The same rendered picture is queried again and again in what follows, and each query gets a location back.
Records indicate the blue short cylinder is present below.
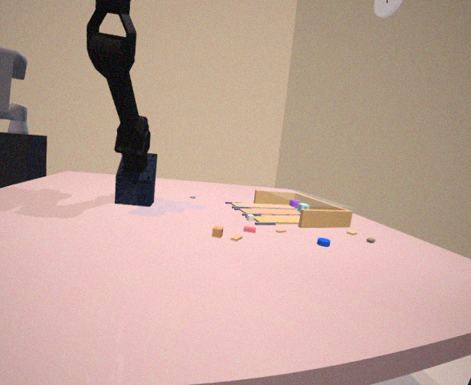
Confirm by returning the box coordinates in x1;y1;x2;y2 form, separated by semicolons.
317;237;330;247

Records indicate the orange strip with blue speckles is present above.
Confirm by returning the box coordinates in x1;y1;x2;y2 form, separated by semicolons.
231;203;296;210

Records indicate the orange cube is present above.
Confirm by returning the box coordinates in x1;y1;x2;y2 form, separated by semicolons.
212;226;223;238

